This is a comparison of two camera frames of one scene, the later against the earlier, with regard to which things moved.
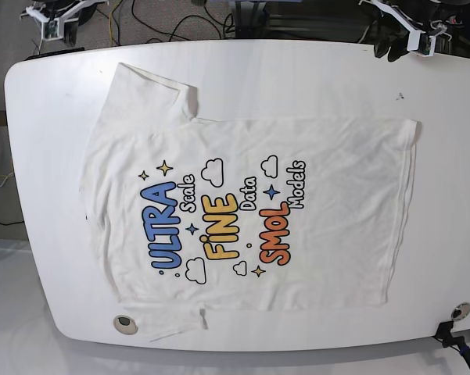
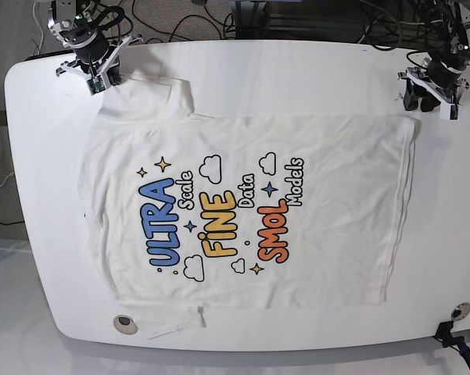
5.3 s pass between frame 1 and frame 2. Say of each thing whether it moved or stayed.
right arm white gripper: moved
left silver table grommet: stayed
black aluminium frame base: stayed
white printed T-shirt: stayed
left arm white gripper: moved
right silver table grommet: stayed
